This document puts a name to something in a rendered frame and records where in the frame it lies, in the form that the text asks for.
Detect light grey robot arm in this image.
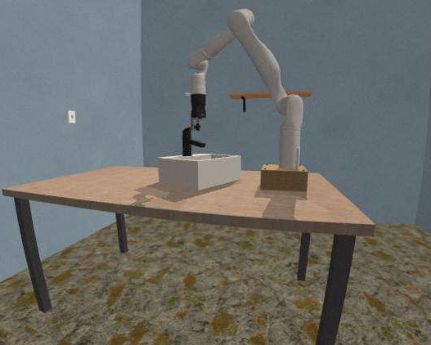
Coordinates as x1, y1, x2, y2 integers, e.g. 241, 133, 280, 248
187, 9, 303, 169

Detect white rectangular sink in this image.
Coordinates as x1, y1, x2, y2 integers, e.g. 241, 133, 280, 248
158, 154, 241, 190

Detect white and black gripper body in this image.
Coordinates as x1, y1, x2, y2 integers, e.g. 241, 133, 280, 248
183, 84, 206, 118

